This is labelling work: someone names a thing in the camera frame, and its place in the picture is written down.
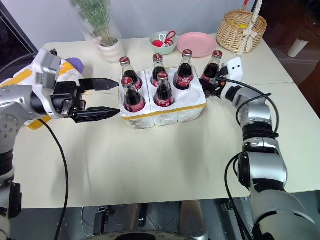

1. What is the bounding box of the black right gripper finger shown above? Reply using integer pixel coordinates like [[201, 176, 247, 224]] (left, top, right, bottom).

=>
[[199, 79, 217, 97]]

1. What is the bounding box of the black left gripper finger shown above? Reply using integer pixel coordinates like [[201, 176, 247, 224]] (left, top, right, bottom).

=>
[[72, 106, 121, 124], [79, 77, 120, 92]]

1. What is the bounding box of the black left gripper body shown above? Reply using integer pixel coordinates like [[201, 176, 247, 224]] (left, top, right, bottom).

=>
[[50, 80, 87, 118]]

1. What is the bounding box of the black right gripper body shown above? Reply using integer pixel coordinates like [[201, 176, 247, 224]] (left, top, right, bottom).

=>
[[211, 65, 228, 98]]

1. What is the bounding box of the glass cola bottle red cap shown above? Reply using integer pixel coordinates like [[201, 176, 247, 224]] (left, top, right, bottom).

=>
[[153, 71, 175, 108], [121, 76, 146, 113], [173, 49, 195, 90], [150, 53, 166, 87], [200, 49, 224, 85], [119, 56, 143, 91]]

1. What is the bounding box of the white foam crate yellow tape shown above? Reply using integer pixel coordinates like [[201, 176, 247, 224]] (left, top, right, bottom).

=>
[[117, 66, 208, 130]]

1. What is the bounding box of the purple rounded object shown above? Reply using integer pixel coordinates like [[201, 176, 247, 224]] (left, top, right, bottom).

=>
[[65, 57, 85, 75]]

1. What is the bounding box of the white ribbed plant pot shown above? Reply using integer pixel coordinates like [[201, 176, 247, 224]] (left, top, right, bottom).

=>
[[96, 37, 125, 64]]

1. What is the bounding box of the pink plate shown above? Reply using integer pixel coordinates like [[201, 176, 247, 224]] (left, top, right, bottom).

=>
[[176, 32, 218, 59]]

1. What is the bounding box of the woven wicker basket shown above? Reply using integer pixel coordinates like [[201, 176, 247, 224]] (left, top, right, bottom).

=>
[[216, 0, 268, 54]]

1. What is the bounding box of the pale green bowl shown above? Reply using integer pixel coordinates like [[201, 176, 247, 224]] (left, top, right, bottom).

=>
[[149, 31, 179, 55]]

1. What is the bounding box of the potted plant in wrap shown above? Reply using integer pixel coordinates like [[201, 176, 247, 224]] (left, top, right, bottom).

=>
[[70, 0, 123, 48]]

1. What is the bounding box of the cream lace ribbon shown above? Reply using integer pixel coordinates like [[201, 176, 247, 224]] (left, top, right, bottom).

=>
[[236, 0, 264, 56]]

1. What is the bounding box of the red looped item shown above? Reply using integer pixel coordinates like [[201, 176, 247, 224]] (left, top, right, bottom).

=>
[[163, 30, 177, 46]]

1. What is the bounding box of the green leafy plant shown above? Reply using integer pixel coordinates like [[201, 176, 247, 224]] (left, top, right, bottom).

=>
[[72, 0, 118, 45]]

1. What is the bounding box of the dark monitor screen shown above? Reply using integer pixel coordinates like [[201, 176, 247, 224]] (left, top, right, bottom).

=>
[[0, 0, 39, 76]]

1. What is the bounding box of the white tumbler cup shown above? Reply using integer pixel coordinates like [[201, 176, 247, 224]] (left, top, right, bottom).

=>
[[287, 37, 309, 58]]

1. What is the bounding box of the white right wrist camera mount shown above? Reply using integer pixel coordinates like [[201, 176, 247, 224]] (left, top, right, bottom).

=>
[[223, 56, 245, 81]]

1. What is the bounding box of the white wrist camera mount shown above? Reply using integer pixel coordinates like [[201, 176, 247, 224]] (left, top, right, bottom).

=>
[[223, 56, 245, 81], [31, 48, 67, 120]]

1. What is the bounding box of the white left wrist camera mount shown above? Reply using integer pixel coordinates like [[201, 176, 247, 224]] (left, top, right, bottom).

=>
[[31, 48, 67, 120]]

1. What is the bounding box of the thin black camera cable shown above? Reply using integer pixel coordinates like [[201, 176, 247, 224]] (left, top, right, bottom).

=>
[[0, 52, 39, 74]]

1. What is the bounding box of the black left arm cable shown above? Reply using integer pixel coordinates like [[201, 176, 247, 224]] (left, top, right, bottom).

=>
[[37, 118, 70, 240]]

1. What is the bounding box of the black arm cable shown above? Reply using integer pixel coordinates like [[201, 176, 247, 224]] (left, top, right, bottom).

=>
[[37, 118, 70, 240], [216, 76, 280, 240]]

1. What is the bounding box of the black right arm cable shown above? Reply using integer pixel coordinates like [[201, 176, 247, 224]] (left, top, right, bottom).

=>
[[216, 76, 280, 240]]

